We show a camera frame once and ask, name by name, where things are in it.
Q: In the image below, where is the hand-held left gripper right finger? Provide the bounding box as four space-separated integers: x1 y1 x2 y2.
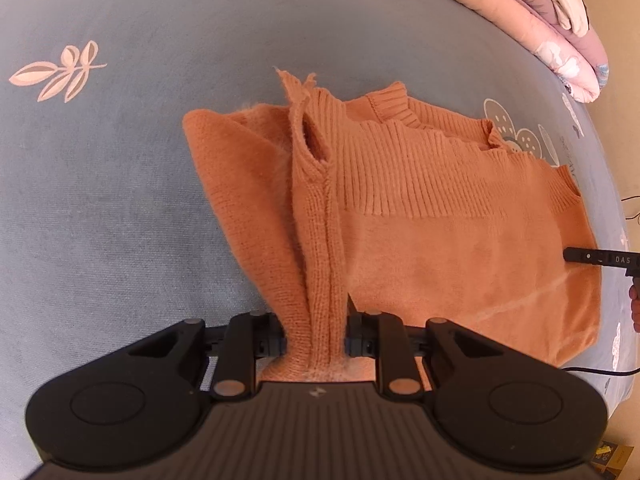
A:
344 298 502 403

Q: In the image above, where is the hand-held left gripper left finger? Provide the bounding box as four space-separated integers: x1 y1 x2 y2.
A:
127 311 289 402

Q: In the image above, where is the orange knit sweater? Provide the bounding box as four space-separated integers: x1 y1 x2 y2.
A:
182 66 602 383

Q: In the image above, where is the yellow patterned box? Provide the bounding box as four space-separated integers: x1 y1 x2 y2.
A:
591 441 632 477

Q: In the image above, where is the pink and lilac floral quilt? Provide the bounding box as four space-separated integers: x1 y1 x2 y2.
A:
367 0 611 105

